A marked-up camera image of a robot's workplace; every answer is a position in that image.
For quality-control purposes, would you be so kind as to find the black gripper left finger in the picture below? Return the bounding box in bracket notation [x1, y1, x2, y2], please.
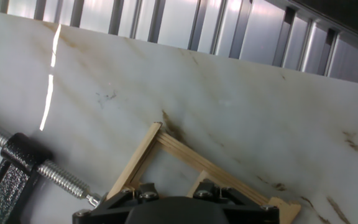
[72, 182, 160, 224]

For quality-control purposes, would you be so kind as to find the silver digital scale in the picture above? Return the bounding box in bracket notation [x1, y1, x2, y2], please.
[272, 0, 358, 52]

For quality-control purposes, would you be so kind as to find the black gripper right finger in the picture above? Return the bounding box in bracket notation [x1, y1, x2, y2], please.
[193, 180, 280, 224]

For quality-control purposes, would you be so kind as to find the black C-clamp with steel screw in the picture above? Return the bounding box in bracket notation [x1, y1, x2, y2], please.
[0, 119, 104, 224]

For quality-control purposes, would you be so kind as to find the white marble pattern board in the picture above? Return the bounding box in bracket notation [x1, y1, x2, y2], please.
[0, 9, 358, 224]

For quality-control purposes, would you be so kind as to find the wooden sliding window model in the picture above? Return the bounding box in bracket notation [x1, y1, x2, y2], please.
[106, 121, 302, 224]

